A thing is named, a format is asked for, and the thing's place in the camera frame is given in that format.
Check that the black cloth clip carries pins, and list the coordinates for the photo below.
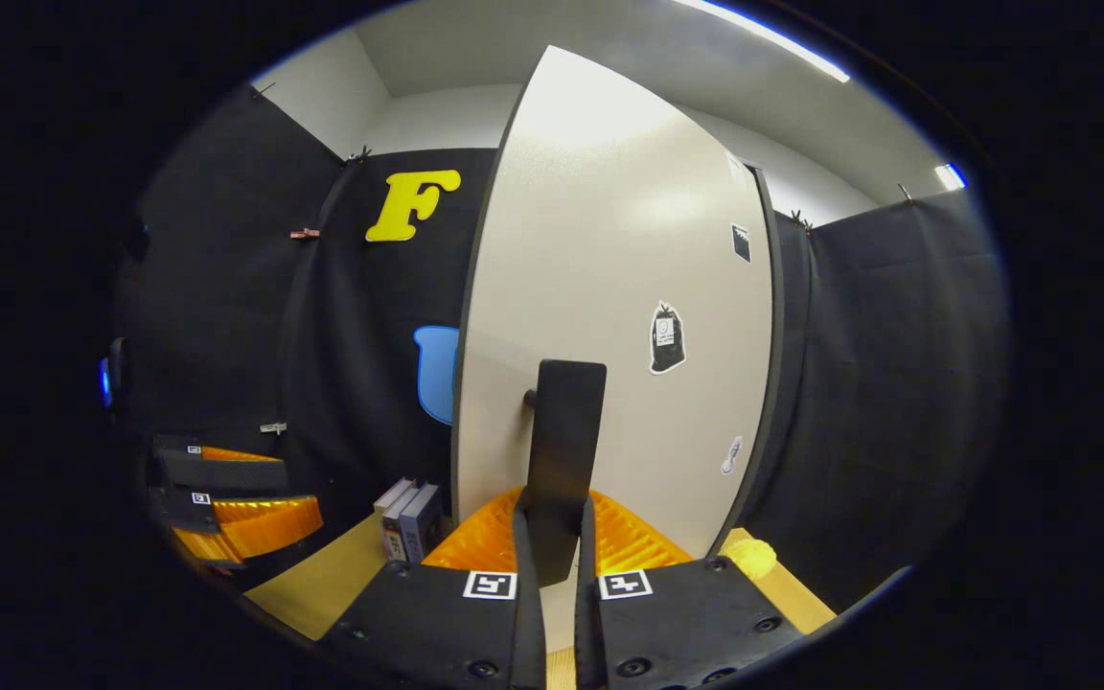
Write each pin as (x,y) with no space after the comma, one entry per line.
(262,90)
(357,155)
(906,194)
(802,220)

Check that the black backdrop cloth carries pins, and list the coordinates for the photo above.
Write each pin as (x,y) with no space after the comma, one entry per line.
(351,335)

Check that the yellow ribbed object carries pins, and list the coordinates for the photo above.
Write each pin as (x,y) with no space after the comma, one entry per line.
(751,559)

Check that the small ceiling light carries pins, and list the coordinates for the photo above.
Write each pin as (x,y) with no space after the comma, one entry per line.
(951,176)

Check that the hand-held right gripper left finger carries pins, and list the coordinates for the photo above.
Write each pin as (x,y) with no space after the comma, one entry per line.
(529,642)

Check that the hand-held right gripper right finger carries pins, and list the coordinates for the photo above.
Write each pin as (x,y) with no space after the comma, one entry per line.
(588,642)

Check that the blue grey book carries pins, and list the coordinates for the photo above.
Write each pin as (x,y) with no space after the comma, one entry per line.
(423,522)

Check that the beige cabinet door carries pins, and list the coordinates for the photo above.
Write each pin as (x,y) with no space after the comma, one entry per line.
(609,240)

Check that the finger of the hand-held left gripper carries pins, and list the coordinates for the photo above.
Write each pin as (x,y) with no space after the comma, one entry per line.
(183,508)
(226,474)

